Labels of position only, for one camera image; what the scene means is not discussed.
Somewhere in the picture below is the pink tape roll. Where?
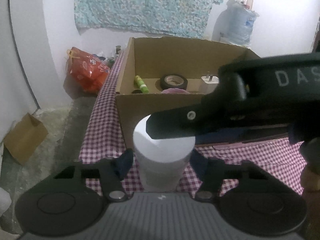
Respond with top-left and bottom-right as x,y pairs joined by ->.
161,88 -> 190,94

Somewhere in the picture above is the white charger plug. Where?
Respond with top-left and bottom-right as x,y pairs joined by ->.
199,72 -> 219,94

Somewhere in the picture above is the black tape roll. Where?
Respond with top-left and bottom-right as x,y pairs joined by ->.
160,74 -> 188,90

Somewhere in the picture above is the white cylindrical container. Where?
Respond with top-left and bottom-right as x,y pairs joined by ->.
133,116 -> 195,192

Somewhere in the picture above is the black cylinder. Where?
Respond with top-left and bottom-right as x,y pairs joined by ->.
132,89 -> 143,94

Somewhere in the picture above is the green glue stick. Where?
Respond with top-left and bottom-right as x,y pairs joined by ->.
135,75 -> 149,94

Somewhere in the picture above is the person's hand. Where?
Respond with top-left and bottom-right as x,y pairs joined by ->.
300,164 -> 319,202

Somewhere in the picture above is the purple checkered tablecloth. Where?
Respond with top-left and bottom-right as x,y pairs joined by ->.
79,55 -> 306,194

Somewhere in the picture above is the brown cardboard box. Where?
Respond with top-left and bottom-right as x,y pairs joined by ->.
114,36 -> 288,148

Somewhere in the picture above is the blue water jug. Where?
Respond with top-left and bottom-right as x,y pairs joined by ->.
226,2 -> 259,46

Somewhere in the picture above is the small cardboard box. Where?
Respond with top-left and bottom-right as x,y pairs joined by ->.
3,113 -> 48,165

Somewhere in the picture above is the red plastic bag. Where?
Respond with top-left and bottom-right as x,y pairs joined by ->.
67,47 -> 110,94

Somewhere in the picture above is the blue floral curtain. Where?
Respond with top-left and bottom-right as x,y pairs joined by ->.
74,0 -> 223,38

